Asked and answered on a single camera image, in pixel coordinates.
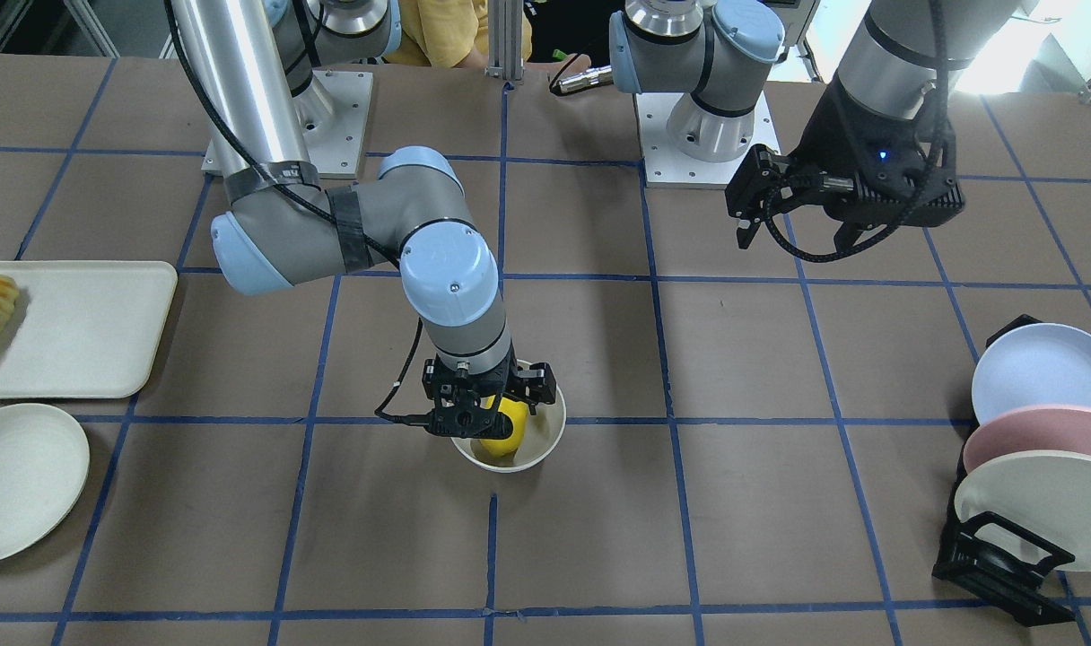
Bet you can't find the light blue plate in rack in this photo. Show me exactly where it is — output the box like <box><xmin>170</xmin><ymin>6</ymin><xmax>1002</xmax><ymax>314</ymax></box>
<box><xmin>971</xmin><ymin>323</ymin><xmax>1091</xmax><ymax>423</ymax></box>

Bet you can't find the cream rectangular tray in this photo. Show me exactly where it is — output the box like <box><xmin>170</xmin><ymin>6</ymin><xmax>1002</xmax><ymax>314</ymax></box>
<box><xmin>0</xmin><ymin>260</ymin><xmax>178</xmax><ymax>399</ymax></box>

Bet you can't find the black plate rack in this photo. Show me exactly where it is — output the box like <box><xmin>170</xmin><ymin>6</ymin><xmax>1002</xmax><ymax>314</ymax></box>
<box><xmin>932</xmin><ymin>314</ymin><xmax>1078</xmax><ymax>629</ymax></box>

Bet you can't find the cream plate in rack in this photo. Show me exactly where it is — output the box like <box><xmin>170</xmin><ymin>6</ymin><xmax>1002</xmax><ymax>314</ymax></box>
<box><xmin>954</xmin><ymin>450</ymin><xmax>1091</xmax><ymax>572</ymax></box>

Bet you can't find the yellow lemon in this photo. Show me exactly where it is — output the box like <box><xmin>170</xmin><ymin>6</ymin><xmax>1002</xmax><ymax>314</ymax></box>
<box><xmin>477</xmin><ymin>397</ymin><xmax>528</xmax><ymax>458</ymax></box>

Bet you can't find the cream round plate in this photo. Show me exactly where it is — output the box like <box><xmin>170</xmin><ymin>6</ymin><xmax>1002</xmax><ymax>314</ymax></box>
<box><xmin>0</xmin><ymin>402</ymin><xmax>91</xmax><ymax>561</ymax></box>

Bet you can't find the person in yellow shirt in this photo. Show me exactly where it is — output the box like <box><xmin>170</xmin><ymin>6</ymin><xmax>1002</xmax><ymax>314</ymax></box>
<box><xmin>384</xmin><ymin>0</ymin><xmax>594</xmax><ymax>73</ymax></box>

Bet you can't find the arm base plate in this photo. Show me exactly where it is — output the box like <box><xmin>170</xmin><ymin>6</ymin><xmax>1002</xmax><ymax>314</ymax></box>
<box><xmin>201</xmin><ymin>70</ymin><xmax>374</xmax><ymax>179</ymax></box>
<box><xmin>635</xmin><ymin>92</ymin><xmax>781</xmax><ymax>189</ymax></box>

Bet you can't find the white ceramic bowl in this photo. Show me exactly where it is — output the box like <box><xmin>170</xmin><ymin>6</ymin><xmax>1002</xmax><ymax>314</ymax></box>
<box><xmin>451</xmin><ymin>385</ymin><xmax>567</xmax><ymax>474</ymax></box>

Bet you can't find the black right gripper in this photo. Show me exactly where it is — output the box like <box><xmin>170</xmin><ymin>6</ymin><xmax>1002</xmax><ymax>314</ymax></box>
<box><xmin>420</xmin><ymin>354</ymin><xmax>558</xmax><ymax>439</ymax></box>

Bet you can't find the aluminium frame post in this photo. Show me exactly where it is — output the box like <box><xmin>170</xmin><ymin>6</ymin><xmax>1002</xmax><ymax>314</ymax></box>
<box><xmin>484</xmin><ymin>0</ymin><xmax>525</xmax><ymax>89</ymax></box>

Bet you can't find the pink plate in rack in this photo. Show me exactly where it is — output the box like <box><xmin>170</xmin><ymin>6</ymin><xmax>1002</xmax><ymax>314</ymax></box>
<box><xmin>961</xmin><ymin>405</ymin><xmax>1091</xmax><ymax>472</ymax></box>

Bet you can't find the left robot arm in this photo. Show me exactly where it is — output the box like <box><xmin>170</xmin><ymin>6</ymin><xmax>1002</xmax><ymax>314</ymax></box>
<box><xmin>608</xmin><ymin>1</ymin><xmax>1017</xmax><ymax>263</ymax></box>

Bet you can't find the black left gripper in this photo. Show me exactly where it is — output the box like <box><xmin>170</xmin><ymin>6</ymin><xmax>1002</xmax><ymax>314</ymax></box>
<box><xmin>726</xmin><ymin>81</ymin><xmax>937</xmax><ymax>258</ymax></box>

